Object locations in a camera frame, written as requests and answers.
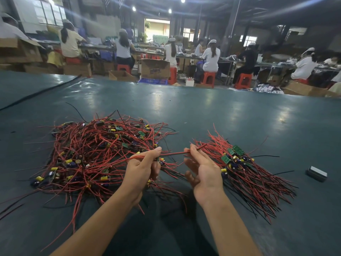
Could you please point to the person's left hand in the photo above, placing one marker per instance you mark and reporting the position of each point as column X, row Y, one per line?
column 141, row 173

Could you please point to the person's right hand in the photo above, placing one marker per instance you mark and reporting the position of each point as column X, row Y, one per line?
column 205, row 178

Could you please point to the person's left forearm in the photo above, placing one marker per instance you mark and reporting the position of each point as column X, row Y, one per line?
column 96, row 229

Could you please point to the person's right forearm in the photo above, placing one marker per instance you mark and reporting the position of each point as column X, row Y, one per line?
column 232, row 232

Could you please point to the dark green table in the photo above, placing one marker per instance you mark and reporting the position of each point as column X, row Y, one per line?
column 277, row 120

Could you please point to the blue plastic crate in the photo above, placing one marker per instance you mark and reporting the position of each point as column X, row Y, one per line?
column 153, row 81

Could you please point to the red plastic stool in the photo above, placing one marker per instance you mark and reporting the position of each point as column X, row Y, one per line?
column 244, row 81
column 209, row 79
column 302, row 81
column 73, row 60
column 172, row 75
column 123, row 68

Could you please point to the heap of black white items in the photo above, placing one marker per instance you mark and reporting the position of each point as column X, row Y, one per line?
column 268, row 88

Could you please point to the small black grey block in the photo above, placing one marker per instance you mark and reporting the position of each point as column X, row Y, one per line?
column 316, row 173

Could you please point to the yellow sack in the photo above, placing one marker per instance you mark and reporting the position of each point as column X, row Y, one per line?
column 55, row 58

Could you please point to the large open cardboard box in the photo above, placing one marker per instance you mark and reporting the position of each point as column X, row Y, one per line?
column 19, row 50

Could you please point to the grid window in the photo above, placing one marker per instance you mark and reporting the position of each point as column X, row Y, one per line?
column 49, row 12

